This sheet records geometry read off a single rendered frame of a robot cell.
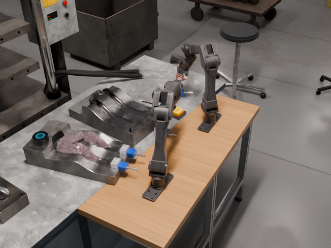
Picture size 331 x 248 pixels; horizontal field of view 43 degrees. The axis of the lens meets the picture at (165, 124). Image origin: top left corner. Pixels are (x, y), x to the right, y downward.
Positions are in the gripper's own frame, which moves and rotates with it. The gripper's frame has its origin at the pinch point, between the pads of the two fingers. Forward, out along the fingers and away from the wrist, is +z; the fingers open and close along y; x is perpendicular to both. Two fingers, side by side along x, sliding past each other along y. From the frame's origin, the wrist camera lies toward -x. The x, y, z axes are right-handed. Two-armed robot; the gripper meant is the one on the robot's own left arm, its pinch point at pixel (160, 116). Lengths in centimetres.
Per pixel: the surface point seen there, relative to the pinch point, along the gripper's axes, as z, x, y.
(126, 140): 14.1, -5.4, 16.6
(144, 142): 12.6, 2.6, 11.0
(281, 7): 113, -11, -427
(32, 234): 16, -4, 88
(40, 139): 18, -37, 50
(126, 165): 3.1, 5.4, 37.1
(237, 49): 54, -4, -182
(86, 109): 20.0, -34.9, 14.2
